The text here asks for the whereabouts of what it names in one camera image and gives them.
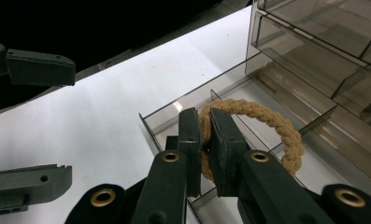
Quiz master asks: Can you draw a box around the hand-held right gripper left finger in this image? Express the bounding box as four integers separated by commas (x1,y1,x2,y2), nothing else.
131,106,204,224

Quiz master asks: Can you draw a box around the smoky transparent drawer organizer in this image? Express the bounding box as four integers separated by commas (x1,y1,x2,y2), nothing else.
244,0,371,199

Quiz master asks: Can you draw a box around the tan braided hair tie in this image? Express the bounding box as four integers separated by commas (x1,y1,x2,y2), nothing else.
198,98,306,183

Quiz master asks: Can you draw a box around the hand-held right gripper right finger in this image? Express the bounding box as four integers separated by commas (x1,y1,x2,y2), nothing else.
208,106,336,224

